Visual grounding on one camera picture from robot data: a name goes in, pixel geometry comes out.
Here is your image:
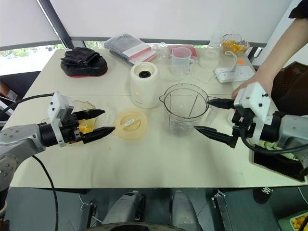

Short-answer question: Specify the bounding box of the black item with white logo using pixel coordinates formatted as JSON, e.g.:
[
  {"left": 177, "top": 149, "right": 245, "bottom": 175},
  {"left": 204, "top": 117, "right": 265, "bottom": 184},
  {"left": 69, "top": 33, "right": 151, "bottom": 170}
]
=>
[{"left": 252, "top": 186, "right": 274, "bottom": 205}]

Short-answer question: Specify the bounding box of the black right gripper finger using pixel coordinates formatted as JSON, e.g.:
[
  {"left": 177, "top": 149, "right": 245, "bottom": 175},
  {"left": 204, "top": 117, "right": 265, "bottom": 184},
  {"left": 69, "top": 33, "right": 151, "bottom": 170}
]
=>
[
  {"left": 194, "top": 125, "right": 233, "bottom": 147},
  {"left": 206, "top": 98, "right": 235, "bottom": 110}
]

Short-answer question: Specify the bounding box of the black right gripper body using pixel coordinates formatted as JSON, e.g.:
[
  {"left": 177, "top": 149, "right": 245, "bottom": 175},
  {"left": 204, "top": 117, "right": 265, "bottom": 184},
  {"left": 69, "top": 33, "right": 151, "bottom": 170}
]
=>
[{"left": 230, "top": 107, "right": 256, "bottom": 149}]

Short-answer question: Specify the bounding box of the dark window frame post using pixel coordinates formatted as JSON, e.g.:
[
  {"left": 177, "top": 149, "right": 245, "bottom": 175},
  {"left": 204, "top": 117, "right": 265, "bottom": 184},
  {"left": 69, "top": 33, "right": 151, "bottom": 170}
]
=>
[{"left": 37, "top": 0, "right": 75, "bottom": 50}]

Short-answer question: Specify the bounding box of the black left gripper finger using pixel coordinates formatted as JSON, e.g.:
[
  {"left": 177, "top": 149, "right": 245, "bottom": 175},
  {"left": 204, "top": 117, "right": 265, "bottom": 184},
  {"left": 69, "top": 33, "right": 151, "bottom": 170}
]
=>
[
  {"left": 72, "top": 108, "right": 106, "bottom": 120},
  {"left": 81, "top": 127, "right": 116, "bottom": 145}
]

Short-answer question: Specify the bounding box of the red flat item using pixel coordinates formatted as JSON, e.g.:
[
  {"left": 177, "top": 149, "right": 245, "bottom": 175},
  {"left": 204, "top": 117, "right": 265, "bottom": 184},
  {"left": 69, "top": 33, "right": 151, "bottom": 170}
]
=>
[{"left": 168, "top": 44, "right": 199, "bottom": 58}]

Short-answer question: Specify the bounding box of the glass bowl of orange fruit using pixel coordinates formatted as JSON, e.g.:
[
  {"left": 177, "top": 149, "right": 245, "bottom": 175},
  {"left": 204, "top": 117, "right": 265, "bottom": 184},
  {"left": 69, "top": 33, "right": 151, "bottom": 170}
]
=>
[{"left": 220, "top": 33, "right": 250, "bottom": 56}]

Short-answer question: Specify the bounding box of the green cloth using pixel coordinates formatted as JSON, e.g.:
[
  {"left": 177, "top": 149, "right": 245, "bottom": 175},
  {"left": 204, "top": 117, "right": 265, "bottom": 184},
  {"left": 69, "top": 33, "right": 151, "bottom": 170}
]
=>
[{"left": 252, "top": 141, "right": 301, "bottom": 160}]

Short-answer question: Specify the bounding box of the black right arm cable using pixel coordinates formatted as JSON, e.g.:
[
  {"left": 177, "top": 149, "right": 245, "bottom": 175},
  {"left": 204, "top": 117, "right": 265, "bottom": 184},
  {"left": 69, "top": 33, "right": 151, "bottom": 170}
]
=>
[{"left": 240, "top": 133, "right": 308, "bottom": 155}]

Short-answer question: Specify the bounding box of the white power strip cord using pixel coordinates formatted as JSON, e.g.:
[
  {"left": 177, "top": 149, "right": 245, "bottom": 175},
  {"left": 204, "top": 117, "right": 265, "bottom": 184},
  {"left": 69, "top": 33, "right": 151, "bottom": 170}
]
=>
[{"left": 225, "top": 51, "right": 239, "bottom": 73}]

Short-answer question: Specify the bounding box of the dark brown bag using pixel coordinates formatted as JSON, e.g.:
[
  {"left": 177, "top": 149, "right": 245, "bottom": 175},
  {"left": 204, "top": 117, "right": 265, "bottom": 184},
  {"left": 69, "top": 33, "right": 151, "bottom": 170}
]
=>
[{"left": 273, "top": 61, "right": 308, "bottom": 116}]

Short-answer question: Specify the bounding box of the clear blender jar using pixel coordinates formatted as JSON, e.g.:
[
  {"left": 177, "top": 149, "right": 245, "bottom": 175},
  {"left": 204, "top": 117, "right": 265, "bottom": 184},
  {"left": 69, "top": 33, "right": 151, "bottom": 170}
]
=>
[{"left": 158, "top": 83, "right": 218, "bottom": 137}]

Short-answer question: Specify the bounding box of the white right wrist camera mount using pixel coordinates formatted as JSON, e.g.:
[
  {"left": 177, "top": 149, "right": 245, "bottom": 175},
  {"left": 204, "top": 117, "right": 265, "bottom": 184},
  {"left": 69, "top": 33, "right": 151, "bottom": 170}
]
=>
[{"left": 233, "top": 81, "right": 277, "bottom": 145}]

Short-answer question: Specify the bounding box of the clear plastic measuring cup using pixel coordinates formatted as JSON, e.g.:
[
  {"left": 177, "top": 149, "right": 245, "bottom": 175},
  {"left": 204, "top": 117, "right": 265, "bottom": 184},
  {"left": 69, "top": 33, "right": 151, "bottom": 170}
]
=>
[{"left": 168, "top": 47, "right": 196, "bottom": 78}]

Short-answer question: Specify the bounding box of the stack of plastic bags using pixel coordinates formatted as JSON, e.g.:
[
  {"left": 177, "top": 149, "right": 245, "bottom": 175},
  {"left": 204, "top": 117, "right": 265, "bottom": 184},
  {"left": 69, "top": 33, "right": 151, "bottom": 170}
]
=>
[{"left": 103, "top": 34, "right": 158, "bottom": 66}]

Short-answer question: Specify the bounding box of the black tray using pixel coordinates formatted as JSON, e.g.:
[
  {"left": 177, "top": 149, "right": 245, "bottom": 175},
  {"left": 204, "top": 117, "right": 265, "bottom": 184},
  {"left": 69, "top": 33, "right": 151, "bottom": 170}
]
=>
[{"left": 249, "top": 138, "right": 308, "bottom": 182}]

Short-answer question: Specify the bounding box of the white power strip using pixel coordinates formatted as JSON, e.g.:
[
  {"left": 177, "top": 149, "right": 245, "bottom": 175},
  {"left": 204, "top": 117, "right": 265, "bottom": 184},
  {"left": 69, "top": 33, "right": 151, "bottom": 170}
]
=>
[{"left": 215, "top": 66, "right": 256, "bottom": 84}]

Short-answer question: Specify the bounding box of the clear glass fruit plate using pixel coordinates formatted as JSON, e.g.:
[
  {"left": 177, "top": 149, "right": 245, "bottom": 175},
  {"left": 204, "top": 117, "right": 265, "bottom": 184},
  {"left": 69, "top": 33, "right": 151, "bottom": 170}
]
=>
[{"left": 40, "top": 100, "right": 109, "bottom": 145}]

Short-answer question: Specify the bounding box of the small clear glass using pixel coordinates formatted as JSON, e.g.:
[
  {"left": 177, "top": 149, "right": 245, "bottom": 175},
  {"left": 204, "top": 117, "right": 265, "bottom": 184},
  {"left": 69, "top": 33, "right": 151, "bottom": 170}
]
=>
[{"left": 154, "top": 43, "right": 169, "bottom": 61}]

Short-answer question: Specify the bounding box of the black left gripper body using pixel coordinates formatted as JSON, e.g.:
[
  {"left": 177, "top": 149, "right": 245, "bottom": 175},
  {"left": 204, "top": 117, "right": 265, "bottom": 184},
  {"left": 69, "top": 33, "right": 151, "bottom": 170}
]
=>
[{"left": 60, "top": 112, "right": 84, "bottom": 145}]

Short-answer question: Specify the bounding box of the black shirt sleeve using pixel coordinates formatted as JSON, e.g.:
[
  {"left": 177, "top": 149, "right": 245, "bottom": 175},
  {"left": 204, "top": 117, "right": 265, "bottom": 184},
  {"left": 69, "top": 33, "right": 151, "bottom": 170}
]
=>
[{"left": 288, "top": 0, "right": 308, "bottom": 19}]

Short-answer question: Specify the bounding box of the cream round blender lid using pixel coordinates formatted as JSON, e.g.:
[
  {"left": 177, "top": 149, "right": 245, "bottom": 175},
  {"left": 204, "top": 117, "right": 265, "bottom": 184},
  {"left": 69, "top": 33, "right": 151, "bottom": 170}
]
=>
[{"left": 114, "top": 108, "right": 149, "bottom": 140}]

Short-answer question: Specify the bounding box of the person's bare hand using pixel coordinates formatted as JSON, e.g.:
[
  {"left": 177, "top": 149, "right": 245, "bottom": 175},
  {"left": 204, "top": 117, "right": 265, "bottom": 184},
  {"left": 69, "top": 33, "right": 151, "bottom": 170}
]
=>
[{"left": 232, "top": 71, "right": 276, "bottom": 100}]

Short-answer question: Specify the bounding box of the grey rounded robot leg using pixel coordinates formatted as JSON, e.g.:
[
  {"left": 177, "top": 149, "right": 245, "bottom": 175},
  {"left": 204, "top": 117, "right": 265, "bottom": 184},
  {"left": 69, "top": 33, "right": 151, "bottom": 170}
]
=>
[
  {"left": 101, "top": 191, "right": 146, "bottom": 231},
  {"left": 169, "top": 190, "right": 202, "bottom": 231}
]

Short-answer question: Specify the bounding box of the clear glass flask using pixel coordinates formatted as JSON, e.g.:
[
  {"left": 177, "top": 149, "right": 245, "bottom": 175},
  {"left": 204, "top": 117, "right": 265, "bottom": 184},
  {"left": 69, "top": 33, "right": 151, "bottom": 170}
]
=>
[{"left": 199, "top": 31, "right": 223, "bottom": 69}]

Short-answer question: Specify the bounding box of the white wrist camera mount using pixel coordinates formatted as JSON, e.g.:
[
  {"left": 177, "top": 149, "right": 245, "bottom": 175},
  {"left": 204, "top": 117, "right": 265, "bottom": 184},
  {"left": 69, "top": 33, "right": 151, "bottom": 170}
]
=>
[
  {"left": 47, "top": 92, "right": 74, "bottom": 147},
  {"left": 233, "top": 81, "right": 277, "bottom": 145}
]

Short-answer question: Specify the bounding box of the black table leg bracket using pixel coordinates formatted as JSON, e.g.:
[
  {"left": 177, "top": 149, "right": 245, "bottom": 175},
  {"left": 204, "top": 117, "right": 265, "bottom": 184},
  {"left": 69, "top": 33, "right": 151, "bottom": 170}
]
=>
[
  {"left": 211, "top": 189, "right": 233, "bottom": 231},
  {"left": 78, "top": 201, "right": 97, "bottom": 231}
]

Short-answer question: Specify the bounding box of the cream blender base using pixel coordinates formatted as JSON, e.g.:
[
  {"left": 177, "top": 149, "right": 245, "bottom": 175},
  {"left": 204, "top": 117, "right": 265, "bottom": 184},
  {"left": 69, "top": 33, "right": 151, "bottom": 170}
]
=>
[{"left": 129, "top": 62, "right": 161, "bottom": 109}]

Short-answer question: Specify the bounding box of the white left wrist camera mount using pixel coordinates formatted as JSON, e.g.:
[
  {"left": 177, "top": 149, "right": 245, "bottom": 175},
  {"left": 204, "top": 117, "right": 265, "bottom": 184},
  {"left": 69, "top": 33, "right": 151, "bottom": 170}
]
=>
[{"left": 47, "top": 92, "right": 74, "bottom": 147}]

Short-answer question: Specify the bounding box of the black glove on pad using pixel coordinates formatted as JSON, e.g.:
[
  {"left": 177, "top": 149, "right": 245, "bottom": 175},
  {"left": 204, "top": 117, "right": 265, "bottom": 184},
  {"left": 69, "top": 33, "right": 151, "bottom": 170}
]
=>
[{"left": 60, "top": 47, "right": 108, "bottom": 78}]

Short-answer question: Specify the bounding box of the green container of yellow food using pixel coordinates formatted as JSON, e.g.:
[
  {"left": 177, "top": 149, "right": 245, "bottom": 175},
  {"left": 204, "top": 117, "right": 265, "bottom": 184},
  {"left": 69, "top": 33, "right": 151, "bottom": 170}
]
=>
[{"left": 278, "top": 210, "right": 308, "bottom": 231}]

